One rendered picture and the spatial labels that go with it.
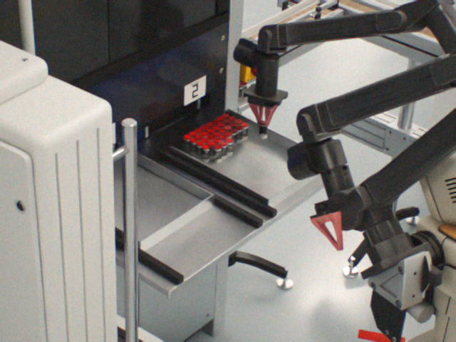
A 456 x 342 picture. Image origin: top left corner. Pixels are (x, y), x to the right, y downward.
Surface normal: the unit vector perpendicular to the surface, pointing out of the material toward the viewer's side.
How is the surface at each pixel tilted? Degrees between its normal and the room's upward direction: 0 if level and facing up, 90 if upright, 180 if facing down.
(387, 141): 90
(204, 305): 90
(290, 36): 71
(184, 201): 0
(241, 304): 0
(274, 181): 0
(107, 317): 90
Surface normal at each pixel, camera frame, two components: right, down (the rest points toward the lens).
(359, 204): -0.76, 0.19
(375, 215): 0.51, -0.40
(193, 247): 0.04, -0.82
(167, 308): 0.76, 0.40
